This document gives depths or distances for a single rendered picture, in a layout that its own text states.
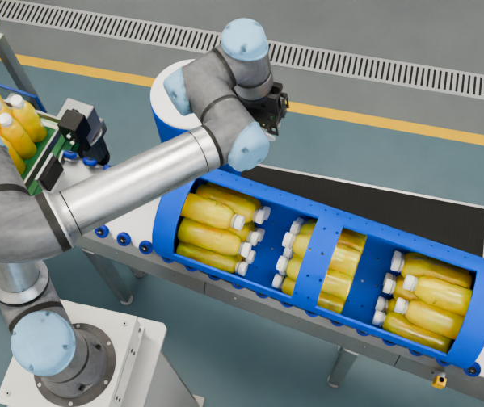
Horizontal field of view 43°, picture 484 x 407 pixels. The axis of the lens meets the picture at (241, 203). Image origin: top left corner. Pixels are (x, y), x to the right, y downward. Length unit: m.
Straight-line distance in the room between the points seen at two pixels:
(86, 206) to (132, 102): 2.43
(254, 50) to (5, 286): 0.66
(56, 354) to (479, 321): 0.95
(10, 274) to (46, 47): 2.59
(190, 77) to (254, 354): 1.83
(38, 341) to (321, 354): 1.65
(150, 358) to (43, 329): 0.36
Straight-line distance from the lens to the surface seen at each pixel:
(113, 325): 1.49
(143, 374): 1.55
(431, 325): 1.63
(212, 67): 1.05
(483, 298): 1.57
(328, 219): 1.58
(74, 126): 2.07
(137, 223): 1.93
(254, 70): 1.08
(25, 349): 1.29
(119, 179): 0.94
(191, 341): 2.74
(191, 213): 1.64
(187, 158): 0.95
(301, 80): 3.35
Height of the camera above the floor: 2.65
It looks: 64 degrees down
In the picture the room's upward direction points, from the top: 5 degrees counter-clockwise
